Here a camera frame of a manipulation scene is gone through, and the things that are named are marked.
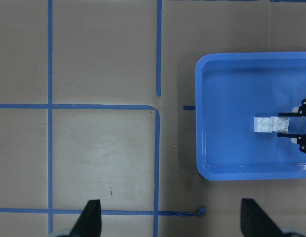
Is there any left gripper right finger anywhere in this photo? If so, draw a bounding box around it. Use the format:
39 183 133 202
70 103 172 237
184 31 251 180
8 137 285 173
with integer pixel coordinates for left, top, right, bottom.
241 198 283 237

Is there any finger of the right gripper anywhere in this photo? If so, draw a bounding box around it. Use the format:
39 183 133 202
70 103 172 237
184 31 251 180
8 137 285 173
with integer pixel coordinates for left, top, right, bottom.
278 98 306 117
277 133 306 154

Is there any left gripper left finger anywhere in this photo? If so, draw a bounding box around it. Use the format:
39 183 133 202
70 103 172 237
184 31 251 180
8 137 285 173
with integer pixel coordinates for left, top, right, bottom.
69 199 102 237

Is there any white block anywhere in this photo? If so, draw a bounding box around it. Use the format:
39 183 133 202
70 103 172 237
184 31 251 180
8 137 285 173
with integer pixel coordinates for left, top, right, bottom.
271 117 290 133
253 117 273 133

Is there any blue plastic tray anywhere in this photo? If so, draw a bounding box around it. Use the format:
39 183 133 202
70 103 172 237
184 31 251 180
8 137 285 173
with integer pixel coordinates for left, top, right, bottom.
195 52 306 181

